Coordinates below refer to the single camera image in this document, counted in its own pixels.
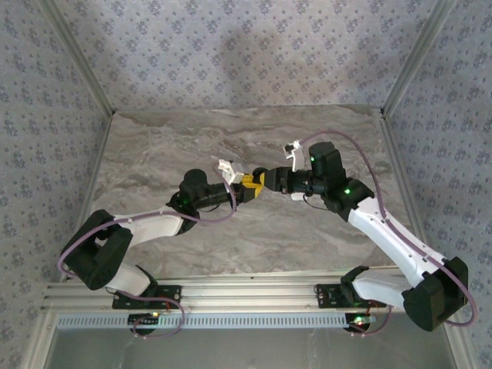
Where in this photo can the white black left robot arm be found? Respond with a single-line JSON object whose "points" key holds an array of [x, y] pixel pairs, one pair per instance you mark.
{"points": [[153, 227]]}

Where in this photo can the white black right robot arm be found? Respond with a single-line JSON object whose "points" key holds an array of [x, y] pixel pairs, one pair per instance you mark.
{"points": [[384, 230]]}

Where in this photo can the black controller board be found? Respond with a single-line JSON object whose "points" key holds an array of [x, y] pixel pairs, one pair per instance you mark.
{"points": [[359, 321], [142, 319]]}

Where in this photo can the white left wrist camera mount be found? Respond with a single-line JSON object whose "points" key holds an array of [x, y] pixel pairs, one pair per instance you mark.
{"points": [[228, 169]]}

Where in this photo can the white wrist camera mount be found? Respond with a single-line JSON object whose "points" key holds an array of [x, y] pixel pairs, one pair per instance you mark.
{"points": [[294, 153], [228, 169]]}

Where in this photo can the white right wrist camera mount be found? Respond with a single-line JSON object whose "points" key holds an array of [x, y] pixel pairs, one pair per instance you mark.
{"points": [[294, 153]]}

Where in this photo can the aluminium table edge rail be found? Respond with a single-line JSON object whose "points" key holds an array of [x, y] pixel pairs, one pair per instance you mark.
{"points": [[94, 180], [401, 169]]}

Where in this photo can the aluminium mounting rail beam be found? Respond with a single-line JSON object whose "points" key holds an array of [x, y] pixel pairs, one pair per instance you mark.
{"points": [[250, 294]]}

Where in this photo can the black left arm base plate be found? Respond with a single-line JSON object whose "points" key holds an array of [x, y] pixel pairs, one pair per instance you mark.
{"points": [[169, 298]]}

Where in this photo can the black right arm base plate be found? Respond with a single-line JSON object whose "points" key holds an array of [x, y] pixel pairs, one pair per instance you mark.
{"points": [[326, 296]]}

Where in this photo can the aluminium frame post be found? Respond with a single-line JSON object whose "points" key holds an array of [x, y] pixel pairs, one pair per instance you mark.
{"points": [[79, 57], [417, 57]]}

